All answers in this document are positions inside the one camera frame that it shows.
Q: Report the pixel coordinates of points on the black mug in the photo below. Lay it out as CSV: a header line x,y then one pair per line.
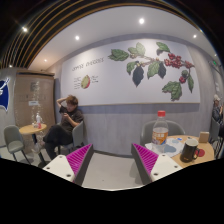
x,y
190,148

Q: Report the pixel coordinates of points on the wooden panel door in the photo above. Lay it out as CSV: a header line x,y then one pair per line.
x,y
34,94

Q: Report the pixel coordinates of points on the white paper napkin on table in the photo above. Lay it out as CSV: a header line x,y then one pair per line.
x,y
173,147

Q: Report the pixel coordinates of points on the round wooden table right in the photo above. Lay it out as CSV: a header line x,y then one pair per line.
x,y
207,147

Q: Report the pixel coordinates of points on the seated person in black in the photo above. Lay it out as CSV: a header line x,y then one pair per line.
x,y
61,134

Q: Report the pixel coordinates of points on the red coaster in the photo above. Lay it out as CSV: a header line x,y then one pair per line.
x,y
200,153

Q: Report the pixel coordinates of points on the coffee cherries wall mural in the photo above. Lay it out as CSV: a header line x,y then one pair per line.
x,y
139,71

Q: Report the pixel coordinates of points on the round wooden table left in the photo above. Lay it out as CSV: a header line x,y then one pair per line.
x,y
33,130

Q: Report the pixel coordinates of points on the clear plastic bottle red cap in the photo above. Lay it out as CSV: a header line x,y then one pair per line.
x,y
160,132

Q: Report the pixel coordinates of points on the grey chair far left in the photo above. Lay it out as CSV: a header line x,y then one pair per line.
x,y
14,141

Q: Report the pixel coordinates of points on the grey chair behind right table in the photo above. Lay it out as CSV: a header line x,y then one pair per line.
x,y
147,130

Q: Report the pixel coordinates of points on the small brown card stand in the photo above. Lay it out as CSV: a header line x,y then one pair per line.
x,y
203,137

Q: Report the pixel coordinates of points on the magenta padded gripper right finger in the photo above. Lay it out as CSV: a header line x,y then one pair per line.
x,y
152,166

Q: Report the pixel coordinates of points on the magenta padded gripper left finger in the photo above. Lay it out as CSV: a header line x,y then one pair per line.
x,y
72,167

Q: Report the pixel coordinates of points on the grey chair under seated person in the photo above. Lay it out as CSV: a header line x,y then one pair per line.
x,y
78,138

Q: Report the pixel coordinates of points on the person at right edge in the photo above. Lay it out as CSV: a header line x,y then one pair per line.
x,y
217,112

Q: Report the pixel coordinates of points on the round wooden table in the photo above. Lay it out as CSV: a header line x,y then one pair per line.
x,y
207,147
33,130

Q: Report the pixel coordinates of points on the blue white wall logo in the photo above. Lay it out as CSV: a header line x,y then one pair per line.
x,y
4,93

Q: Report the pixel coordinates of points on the small bottle on left table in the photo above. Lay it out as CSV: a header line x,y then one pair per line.
x,y
38,121

